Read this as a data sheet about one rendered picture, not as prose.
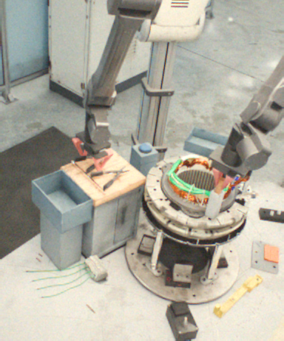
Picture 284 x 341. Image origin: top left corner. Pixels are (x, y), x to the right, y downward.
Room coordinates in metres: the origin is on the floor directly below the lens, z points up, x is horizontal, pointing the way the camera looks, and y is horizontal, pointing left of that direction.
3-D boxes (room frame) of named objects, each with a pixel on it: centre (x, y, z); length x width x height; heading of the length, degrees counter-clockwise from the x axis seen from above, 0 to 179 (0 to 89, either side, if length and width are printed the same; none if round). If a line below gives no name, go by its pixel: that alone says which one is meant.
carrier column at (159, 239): (1.04, -0.10, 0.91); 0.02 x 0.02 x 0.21
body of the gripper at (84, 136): (1.18, 0.14, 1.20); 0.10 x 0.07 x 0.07; 46
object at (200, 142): (1.42, -0.29, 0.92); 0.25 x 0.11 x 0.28; 72
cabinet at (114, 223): (1.17, 0.10, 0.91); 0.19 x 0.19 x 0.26; 45
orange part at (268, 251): (1.18, -0.51, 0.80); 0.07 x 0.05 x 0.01; 170
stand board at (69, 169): (1.17, 0.10, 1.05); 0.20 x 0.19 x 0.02; 135
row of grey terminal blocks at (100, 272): (1.01, 0.08, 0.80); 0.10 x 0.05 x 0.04; 39
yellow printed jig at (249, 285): (0.99, -0.38, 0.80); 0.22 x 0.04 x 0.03; 139
